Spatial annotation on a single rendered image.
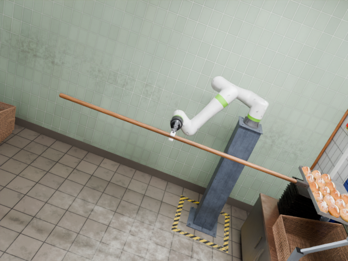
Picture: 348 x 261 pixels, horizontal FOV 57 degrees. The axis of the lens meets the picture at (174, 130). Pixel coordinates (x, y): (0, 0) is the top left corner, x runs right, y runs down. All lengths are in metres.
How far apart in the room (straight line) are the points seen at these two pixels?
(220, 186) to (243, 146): 0.48
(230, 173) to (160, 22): 1.58
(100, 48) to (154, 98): 0.75
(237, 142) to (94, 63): 1.69
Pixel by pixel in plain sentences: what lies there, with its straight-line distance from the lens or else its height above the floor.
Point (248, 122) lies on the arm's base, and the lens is 2.87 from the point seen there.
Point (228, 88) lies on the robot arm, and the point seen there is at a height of 1.51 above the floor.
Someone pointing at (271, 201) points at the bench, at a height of 0.58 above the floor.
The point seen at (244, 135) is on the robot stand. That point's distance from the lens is 2.87.
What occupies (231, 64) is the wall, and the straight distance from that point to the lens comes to 3.25.
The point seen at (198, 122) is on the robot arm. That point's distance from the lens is 2.47.
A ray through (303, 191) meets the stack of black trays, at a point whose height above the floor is 0.90.
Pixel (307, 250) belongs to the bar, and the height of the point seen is 0.98.
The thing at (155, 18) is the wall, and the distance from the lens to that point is 3.26.
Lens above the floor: 2.16
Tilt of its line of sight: 25 degrees down
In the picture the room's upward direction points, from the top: 21 degrees clockwise
